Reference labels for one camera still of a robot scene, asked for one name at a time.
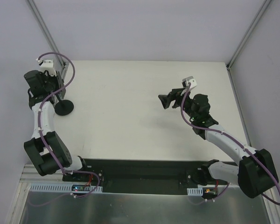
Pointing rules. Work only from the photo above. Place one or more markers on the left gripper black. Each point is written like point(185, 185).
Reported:
point(59, 84)

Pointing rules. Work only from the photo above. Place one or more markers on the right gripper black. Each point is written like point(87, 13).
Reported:
point(174, 97)

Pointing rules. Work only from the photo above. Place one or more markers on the black phone stand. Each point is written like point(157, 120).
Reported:
point(64, 107)

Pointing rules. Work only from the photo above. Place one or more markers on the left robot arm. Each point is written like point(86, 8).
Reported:
point(46, 150)

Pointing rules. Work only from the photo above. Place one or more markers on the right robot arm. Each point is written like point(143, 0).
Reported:
point(254, 171)

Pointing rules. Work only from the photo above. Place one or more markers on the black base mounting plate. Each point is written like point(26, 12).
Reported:
point(144, 177)

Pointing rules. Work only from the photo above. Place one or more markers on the left aluminium frame post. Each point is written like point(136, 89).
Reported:
point(63, 64)

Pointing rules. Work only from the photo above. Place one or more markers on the aluminium frame post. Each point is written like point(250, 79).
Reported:
point(63, 64)
point(244, 40)

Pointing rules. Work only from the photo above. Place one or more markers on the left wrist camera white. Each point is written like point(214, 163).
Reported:
point(47, 67)

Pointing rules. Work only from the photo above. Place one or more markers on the right aluminium frame post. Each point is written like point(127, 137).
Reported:
point(244, 40)

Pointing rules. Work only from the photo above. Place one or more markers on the aluminium rail profile front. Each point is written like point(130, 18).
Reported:
point(30, 174)

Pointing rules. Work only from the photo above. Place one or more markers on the right white cable duct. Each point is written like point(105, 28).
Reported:
point(195, 191)

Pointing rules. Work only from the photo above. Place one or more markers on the white cable duct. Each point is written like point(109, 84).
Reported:
point(195, 191)
point(64, 188)

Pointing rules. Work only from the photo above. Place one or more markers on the left white cable duct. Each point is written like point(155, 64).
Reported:
point(64, 188)

